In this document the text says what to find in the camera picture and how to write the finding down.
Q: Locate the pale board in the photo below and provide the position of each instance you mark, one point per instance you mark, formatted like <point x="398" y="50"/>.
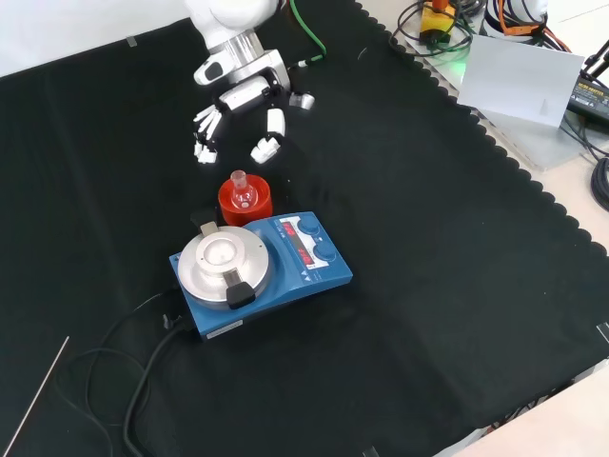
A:
<point x="518" y="81"/>

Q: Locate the yellow stop button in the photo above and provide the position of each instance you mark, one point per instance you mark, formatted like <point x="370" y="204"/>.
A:
<point x="438" y="21"/>

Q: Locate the small tape piece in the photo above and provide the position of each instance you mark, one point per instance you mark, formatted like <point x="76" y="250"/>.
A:
<point x="366" y="452"/>
<point x="603" y="333"/>
<point x="131" y="42"/>

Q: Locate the black bench cloth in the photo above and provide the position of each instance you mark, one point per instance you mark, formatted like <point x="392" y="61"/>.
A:
<point x="428" y="285"/>

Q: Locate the thin metal probe rod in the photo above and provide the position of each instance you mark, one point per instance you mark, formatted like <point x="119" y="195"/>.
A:
<point x="35" y="397"/>

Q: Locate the blue heater with steel plate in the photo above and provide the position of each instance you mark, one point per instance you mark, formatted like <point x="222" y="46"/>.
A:
<point x="304" y="281"/>

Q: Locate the black power adapter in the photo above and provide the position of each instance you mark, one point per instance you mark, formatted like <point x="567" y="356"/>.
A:
<point x="590" y="97"/>

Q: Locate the clear glass round-bottom flask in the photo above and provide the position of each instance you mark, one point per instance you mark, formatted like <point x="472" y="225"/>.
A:
<point x="239" y="180"/>

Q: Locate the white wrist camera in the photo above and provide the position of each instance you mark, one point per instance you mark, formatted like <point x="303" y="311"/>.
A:
<point x="209" y="71"/>

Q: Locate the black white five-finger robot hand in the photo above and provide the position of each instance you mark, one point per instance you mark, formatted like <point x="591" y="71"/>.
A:
<point x="257" y="78"/>

